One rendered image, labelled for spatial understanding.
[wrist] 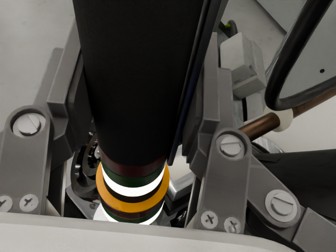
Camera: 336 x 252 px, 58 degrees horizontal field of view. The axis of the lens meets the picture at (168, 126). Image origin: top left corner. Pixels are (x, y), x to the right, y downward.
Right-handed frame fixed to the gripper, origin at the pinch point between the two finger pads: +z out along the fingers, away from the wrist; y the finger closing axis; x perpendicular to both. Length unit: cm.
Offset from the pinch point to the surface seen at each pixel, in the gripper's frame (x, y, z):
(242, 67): -31.3, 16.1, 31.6
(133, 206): -7.7, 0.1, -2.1
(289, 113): -9.7, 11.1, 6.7
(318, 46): -80, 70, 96
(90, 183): -25.9, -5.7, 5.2
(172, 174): -10.5, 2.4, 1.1
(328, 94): -11.1, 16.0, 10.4
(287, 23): -139, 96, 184
